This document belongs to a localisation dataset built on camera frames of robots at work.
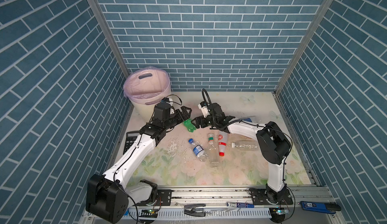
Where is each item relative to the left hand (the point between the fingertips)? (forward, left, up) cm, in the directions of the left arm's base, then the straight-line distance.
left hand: (187, 112), depth 79 cm
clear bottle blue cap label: (-13, -6, -18) cm, 23 cm away
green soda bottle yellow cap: (+4, 0, -19) cm, 20 cm away
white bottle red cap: (-6, -21, -20) cm, 29 cm away
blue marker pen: (-39, -24, -21) cm, 51 cm away
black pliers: (-40, -1, -21) cm, 46 cm away
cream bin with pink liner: (+26, +30, -6) cm, 40 cm away
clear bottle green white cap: (-17, -14, -23) cm, 32 cm away
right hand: (+5, -4, -13) cm, 15 cm away
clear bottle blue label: (+7, -39, -18) cm, 44 cm away
